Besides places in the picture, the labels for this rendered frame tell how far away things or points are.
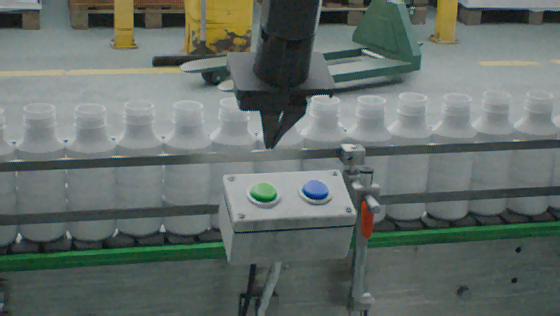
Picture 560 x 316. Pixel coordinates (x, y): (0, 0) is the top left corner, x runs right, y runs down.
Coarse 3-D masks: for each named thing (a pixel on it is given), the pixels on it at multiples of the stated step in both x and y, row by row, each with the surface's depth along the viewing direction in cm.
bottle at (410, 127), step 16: (400, 96) 139; (416, 96) 140; (400, 112) 139; (416, 112) 138; (400, 128) 138; (416, 128) 138; (400, 144) 138; (400, 160) 139; (416, 160) 139; (400, 176) 140; (416, 176) 140; (400, 192) 140; (416, 192) 140; (400, 208) 141; (416, 208) 141
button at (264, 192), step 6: (252, 186) 119; (258, 186) 119; (264, 186) 119; (270, 186) 119; (252, 192) 118; (258, 192) 118; (264, 192) 118; (270, 192) 118; (276, 192) 119; (258, 198) 118; (264, 198) 118; (270, 198) 118
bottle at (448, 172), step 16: (448, 96) 141; (464, 96) 141; (448, 112) 139; (464, 112) 139; (432, 128) 141; (448, 128) 139; (464, 128) 139; (432, 160) 141; (448, 160) 140; (464, 160) 140; (432, 176) 142; (448, 176) 140; (464, 176) 141; (432, 208) 143; (448, 208) 142; (464, 208) 143
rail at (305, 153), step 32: (32, 160) 125; (64, 160) 126; (96, 160) 127; (128, 160) 128; (160, 160) 129; (192, 160) 130; (224, 160) 131; (256, 160) 132; (448, 192) 140; (480, 192) 141; (512, 192) 143; (544, 192) 144; (0, 224) 127
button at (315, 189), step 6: (312, 180) 121; (318, 180) 121; (306, 186) 120; (312, 186) 120; (318, 186) 120; (324, 186) 120; (306, 192) 119; (312, 192) 119; (318, 192) 119; (324, 192) 119; (312, 198) 119; (318, 198) 119; (324, 198) 120
